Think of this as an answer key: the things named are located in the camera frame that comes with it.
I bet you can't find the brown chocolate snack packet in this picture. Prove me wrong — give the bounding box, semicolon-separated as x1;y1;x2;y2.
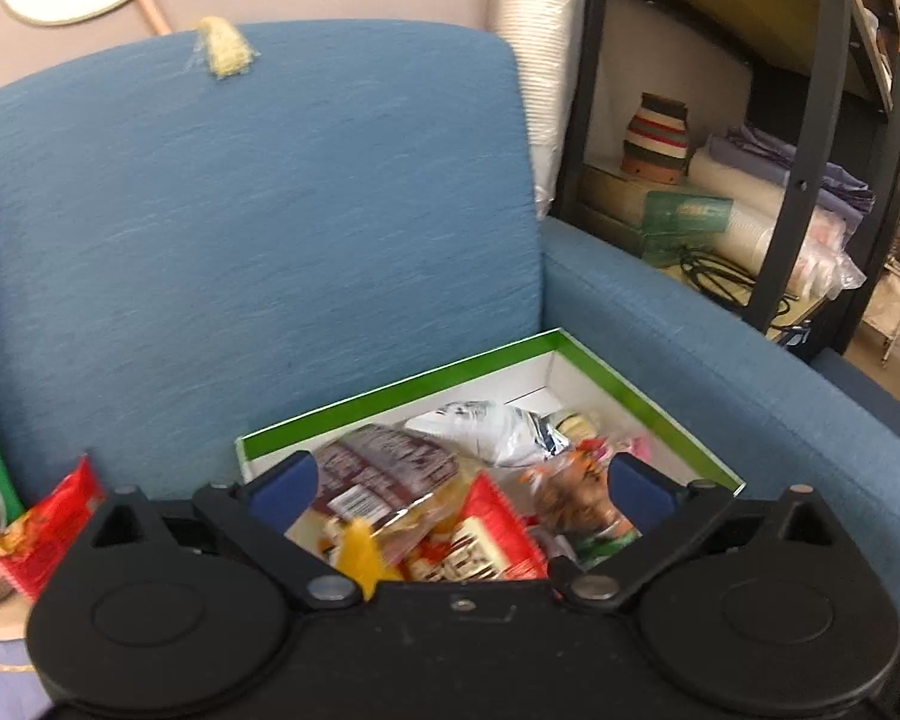
313;424;460;532

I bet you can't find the striped knitted vase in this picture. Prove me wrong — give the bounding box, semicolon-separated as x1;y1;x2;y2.
621;93;689;185

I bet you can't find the dark metal shelf unit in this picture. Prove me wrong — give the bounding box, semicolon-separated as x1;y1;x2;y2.
556;0;900;361

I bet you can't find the white silver snack packet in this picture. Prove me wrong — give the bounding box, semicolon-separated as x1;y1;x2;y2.
404;400;571;468

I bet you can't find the green box on shelf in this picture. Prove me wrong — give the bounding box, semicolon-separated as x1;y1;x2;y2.
639;190;733;266

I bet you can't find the green white cardboard box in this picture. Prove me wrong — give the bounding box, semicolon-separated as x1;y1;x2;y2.
233;326;748;587

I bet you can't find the white plastic cup stack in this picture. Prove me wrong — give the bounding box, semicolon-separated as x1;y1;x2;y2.
489;0;585;218

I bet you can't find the blue fabric sofa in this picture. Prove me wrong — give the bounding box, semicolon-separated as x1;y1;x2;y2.
0;21;900;612

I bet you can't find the red white snack packet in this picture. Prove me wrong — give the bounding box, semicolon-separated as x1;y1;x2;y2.
401;472;548;582

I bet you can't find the folded purple cloth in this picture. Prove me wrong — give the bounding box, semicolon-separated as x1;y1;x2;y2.
706;124;875;227

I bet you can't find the light blue checked blanket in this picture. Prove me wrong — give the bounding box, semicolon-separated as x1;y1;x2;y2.
0;640;52;720

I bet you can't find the black cable on shelf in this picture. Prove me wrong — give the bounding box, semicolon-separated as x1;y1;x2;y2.
674;247;802;332

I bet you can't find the yellow fan tassel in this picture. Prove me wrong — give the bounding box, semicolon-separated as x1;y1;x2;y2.
196;16;258;80

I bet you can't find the yellow snack packet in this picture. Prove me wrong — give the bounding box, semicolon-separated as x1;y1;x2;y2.
320;518;404;600

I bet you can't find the orange green snack packet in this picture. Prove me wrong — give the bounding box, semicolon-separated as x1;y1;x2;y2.
520;437;640;569

